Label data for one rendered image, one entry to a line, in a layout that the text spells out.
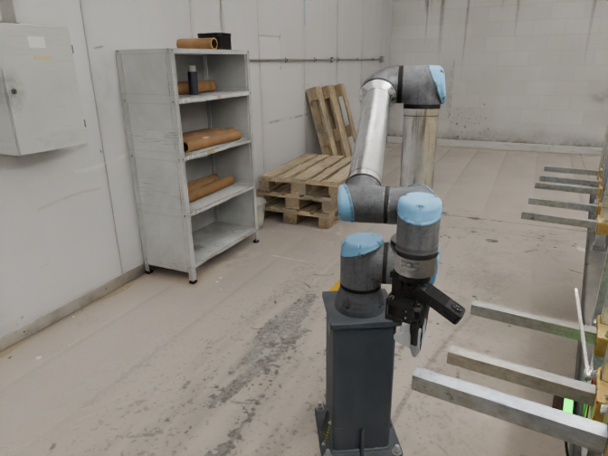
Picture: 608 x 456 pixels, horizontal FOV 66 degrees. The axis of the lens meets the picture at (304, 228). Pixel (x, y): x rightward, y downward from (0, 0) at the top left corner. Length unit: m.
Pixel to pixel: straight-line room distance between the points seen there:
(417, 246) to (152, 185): 2.57
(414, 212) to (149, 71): 2.47
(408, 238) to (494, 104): 7.83
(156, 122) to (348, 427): 2.18
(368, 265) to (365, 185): 0.57
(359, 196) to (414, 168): 0.50
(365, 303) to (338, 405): 0.42
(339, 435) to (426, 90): 1.30
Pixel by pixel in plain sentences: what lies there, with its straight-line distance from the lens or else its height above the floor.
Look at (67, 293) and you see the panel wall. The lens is 3.27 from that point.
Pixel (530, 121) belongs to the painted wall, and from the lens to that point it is 8.78.
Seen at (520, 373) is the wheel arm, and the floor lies 0.86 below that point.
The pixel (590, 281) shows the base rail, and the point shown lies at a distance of 2.01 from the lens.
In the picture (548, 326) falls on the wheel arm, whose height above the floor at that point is 0.85.
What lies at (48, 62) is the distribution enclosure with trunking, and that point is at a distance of 2.79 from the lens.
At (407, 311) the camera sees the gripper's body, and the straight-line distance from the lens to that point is 1.08.
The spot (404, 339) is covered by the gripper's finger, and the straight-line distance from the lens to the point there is 1.13.
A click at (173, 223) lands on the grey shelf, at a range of 3.34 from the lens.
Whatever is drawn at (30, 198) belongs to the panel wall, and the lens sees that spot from 3.01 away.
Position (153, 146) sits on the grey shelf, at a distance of 3.28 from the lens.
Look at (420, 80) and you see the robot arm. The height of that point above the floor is 1.41.
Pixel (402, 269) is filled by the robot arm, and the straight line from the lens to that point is 1.03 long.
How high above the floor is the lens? 1.47
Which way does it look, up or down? 20 degrees down
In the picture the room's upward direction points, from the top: 1 degrees counter-clockwise
